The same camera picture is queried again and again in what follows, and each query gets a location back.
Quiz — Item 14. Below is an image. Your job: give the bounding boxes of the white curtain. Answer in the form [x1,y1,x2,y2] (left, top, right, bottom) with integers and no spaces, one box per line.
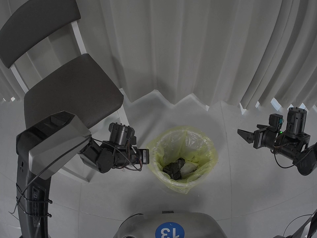
[0,0,317,115]

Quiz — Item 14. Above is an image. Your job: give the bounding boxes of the dark grey white-framed chair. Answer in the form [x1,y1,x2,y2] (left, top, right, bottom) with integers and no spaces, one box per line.
[0,0,129,183]

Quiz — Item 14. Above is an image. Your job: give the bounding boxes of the yellow plastic bag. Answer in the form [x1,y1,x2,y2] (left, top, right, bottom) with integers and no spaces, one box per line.
[146,125,219,195]

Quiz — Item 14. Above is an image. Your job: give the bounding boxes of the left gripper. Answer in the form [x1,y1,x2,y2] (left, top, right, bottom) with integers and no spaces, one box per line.
[135,148,150,165]

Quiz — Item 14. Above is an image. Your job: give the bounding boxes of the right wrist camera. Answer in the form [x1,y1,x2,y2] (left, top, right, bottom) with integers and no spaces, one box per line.
[269,114,283,132]

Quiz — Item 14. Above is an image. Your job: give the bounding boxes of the clear printed wrapper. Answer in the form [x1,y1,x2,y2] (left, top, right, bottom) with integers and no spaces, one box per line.
[180,161,200,179]

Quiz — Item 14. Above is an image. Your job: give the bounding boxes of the black cable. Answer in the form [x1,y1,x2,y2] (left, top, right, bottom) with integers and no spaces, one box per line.
[274,153,298,169]
[284,213,312,235]

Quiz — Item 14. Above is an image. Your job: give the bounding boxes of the black plastic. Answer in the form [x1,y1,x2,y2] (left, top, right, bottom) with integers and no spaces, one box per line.
[163,158,186,180]

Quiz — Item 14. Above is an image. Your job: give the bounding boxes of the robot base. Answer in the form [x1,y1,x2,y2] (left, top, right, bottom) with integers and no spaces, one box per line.
[116,210,226,238]

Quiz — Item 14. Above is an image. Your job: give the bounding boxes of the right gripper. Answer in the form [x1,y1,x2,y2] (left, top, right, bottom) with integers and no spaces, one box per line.
[237,124,281,149]

